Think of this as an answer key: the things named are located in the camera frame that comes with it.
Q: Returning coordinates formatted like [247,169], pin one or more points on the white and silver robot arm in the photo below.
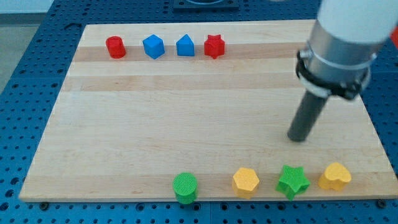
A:
[345,40]

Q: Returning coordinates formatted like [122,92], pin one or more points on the red star block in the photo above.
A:
[214,46]

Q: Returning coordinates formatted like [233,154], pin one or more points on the green star block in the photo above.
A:
[292,182]

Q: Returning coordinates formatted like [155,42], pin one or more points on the wooden board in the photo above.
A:
[121,129]

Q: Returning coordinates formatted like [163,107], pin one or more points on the green cylinder block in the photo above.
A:
[185,188]

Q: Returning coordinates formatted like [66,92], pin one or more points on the blue cube block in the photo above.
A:
[153,46]

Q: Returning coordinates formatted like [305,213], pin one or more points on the yellow hexagon block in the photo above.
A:
[245,183]

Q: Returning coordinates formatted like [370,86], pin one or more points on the red cylinder block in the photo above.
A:
[115,47]

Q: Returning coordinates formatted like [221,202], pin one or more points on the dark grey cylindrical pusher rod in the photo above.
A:
[306,116]

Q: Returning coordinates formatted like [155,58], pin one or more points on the yellow heart block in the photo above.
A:
[335,177]

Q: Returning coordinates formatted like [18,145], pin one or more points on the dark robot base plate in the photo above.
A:
[189,5]

